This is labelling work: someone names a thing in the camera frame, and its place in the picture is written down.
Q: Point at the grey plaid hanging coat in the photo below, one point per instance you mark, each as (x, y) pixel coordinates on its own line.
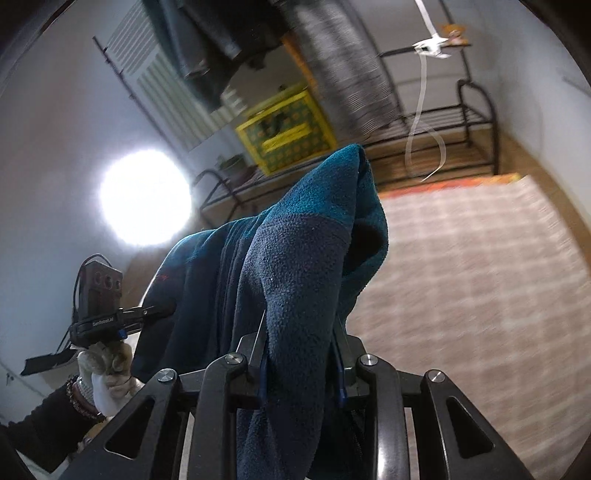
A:
(341, 69)

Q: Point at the person's left hand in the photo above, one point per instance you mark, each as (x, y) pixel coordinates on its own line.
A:
(111, 383)

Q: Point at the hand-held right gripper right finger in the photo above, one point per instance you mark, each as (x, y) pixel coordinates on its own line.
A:
(351, 383)

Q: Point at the dark green hanging jacket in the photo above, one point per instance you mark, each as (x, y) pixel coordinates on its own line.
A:
(203, 87)

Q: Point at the black hanging coat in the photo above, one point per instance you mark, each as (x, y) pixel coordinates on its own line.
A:
(231, 23)

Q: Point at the yellow patterned box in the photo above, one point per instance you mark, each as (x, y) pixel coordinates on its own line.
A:
(286, 134)

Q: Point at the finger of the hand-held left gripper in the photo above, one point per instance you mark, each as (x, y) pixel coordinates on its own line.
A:
(152, 311)

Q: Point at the teal plaid fleece jacket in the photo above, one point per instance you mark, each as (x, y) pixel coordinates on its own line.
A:
(286, 277)

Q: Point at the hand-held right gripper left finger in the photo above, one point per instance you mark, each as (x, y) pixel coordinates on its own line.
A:
(251, 364)

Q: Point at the black metal clothes rack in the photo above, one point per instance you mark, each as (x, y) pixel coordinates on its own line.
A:
(443, 121)

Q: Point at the orange wooden board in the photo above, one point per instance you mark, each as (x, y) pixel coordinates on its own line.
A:
(300, 60)

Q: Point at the person's left forearm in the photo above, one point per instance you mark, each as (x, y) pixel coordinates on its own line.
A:
(46, 424)

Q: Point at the beige plaid bed blanket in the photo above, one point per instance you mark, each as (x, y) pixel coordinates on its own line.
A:
(461, 277)

